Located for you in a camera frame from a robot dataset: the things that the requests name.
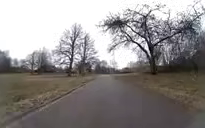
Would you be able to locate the tall bare tree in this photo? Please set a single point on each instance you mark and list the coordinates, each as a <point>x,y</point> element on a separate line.
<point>70,58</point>

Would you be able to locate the wide spreading bare tree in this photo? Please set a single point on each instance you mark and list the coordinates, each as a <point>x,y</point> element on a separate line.
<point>152,63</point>

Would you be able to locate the distant row of trees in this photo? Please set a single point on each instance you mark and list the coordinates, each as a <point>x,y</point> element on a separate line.
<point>105,67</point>

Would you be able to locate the dark dense trees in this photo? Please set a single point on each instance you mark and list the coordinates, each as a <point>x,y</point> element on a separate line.
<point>0,61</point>

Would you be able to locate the grey asphalt path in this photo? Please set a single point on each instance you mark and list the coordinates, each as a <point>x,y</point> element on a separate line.
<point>106,106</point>

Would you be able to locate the group of bare trees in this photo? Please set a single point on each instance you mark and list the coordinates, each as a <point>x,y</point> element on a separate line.
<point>36,62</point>

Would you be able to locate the dry grass field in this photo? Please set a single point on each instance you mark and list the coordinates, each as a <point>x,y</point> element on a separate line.
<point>23,86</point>
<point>180,86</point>

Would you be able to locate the slim bare tree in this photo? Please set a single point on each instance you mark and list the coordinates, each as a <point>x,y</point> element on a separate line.
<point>85,55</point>

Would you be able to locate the dark hedge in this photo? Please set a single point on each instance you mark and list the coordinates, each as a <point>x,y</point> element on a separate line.
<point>203,62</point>

